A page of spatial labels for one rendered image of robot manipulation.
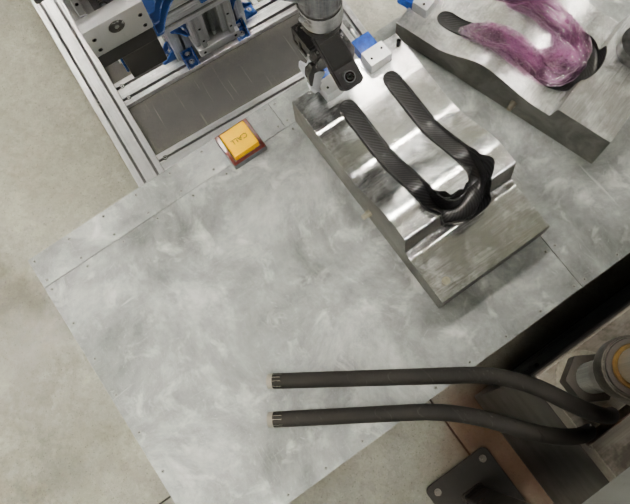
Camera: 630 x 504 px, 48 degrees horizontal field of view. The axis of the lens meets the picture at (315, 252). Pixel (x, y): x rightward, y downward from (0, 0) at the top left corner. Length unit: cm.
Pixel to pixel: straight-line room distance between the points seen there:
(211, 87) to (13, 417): 118
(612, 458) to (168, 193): 102
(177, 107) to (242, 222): 87
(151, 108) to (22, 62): 64
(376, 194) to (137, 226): 50
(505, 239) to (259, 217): 49
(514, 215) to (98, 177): 150
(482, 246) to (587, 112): 33
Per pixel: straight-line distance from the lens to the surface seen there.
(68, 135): 259
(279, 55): 231
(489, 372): 130
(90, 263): 153
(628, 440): 150
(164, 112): 228
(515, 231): 143
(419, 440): 220
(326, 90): 144
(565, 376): 143
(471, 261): 139
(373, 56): 148
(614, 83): 154
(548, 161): 156
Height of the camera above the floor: 219
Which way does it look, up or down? 75 degrees down
